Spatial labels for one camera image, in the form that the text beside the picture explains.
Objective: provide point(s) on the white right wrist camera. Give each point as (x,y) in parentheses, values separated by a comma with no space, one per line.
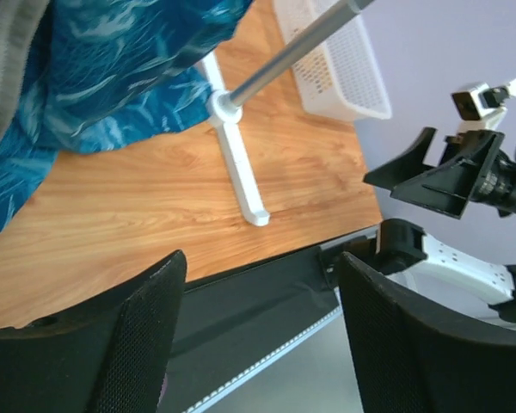
(482,107)

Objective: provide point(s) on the grey cloth garment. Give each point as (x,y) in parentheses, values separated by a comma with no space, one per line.
(19,20)

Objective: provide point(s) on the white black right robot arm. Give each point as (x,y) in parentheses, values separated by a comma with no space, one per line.
(402,246)

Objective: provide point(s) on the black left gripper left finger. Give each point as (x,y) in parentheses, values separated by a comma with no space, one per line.
(106,354)

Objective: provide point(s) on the white drying rack stand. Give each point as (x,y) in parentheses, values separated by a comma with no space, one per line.
(225,108)

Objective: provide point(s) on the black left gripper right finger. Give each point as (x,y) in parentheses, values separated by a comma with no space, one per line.
(411,354)

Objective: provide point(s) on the blue patterned shorts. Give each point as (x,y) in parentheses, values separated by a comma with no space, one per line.
(102,75)

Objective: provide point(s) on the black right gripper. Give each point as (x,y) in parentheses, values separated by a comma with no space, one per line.
(448,187)

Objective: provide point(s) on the white perforated plastic basket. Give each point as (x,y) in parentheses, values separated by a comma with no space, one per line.
(340,79)

